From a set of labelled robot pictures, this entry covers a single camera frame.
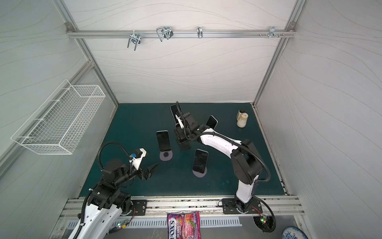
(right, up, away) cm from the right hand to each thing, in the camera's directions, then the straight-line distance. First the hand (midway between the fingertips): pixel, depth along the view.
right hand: (183, 124), depth 89 cm
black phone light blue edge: (-11, -9, -5) cm, 15 cm away
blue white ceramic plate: (+51, -48, -23) cm, 74 cm away
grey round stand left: (-11, -20, +4) cm, 24 cm away
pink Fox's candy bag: (+2, -46, -21) cm, 50 cm away
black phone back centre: (-7, +9, +10) cm, 15 cm away
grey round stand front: (+9, -28, -6) cm, 30 cm away
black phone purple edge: (+18, +1, +4) cm, 19 cm away
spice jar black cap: (+41, +9, +15) cm, 45 cm away
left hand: (-14, -16, -14) cm, 25 cm away
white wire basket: (-57, 0, -21) cm, 60 cm away
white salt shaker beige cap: (+41, +1, +15) cm, 44 cm away
